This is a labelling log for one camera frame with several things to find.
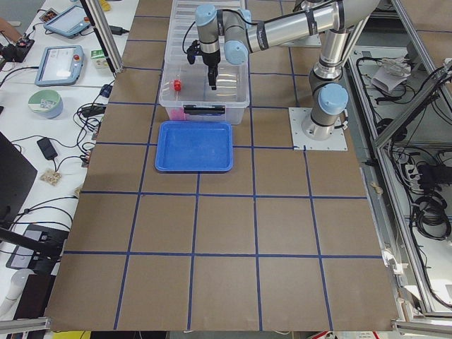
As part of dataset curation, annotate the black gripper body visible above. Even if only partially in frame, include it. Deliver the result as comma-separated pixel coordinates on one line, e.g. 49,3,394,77
202,52,220,76

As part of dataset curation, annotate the red block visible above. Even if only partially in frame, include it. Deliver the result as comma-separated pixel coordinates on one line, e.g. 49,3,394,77
173,79,182,92
169,107,186,121

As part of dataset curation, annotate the clear plastic box lid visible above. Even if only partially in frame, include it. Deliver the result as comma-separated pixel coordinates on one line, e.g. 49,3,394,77
165,1,251,64

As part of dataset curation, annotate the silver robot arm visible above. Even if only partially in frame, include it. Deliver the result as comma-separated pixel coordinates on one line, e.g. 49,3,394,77
185,1,378,140

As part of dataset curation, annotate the clear plastic storage box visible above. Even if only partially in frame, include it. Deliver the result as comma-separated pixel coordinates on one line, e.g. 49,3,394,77
159,62,249,125

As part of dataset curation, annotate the blue plastic tray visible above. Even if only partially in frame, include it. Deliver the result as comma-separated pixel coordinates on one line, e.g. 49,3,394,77
155,121,234,172

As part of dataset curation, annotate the green white carton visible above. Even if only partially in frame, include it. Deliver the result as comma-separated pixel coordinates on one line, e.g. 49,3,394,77
90,49,109,69

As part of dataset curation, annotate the blue teach pendant far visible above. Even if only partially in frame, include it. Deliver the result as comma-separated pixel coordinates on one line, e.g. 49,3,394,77
44,6,90,38

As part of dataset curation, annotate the blue teach pendant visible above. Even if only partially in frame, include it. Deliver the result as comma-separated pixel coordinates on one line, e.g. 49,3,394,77
44,6,90,38
35,45,84,87

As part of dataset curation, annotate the blue teach pendant near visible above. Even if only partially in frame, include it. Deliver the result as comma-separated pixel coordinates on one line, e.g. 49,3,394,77
35,45,84,87

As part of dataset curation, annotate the green bowl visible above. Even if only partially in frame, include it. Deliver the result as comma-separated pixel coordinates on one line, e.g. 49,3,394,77
28,90,64,119

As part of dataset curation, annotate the white paper bundle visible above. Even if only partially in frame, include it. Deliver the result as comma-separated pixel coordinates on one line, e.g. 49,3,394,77
371,56,411,93

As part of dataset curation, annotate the black power adapter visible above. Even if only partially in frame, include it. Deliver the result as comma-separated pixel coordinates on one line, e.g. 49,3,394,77
37,137,58,160

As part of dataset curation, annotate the snack bag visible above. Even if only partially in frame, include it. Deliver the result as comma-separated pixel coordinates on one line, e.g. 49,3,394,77
40,169,62,186

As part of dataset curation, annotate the black monitor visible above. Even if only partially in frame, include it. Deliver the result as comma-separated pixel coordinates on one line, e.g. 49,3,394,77
0,133,37,229

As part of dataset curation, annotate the white cylinder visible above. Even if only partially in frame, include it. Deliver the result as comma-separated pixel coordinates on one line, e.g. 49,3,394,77
1,268,35,317

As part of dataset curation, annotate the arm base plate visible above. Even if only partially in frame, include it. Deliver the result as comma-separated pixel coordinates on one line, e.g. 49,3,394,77
289,107,348,151

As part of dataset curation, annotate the aluminium frame post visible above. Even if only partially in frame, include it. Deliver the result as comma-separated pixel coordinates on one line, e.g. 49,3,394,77
81,0,124,74

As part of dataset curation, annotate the black cable bundle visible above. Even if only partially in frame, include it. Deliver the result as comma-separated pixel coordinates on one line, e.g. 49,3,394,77
411,196,448,242

